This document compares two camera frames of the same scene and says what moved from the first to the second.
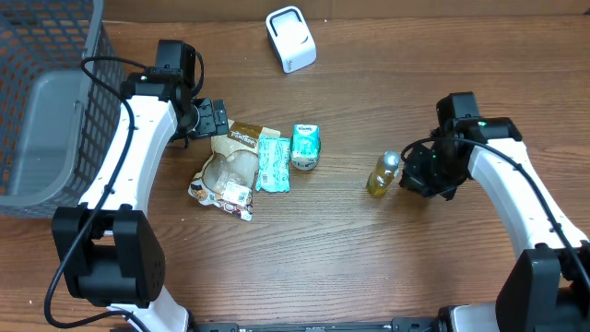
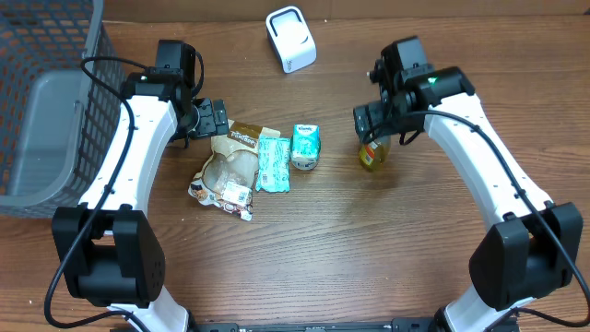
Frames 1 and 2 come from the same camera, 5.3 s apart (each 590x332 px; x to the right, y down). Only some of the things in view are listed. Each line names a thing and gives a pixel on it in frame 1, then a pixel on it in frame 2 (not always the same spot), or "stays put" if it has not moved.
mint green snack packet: [274, 164] stays put
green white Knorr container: [305, 148] stays put
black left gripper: [206, 125] stays put
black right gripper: [413, 176] -> [375, 114]
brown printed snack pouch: [228, 171] stays put
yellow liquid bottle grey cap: [385, 170] -> [374, 154]
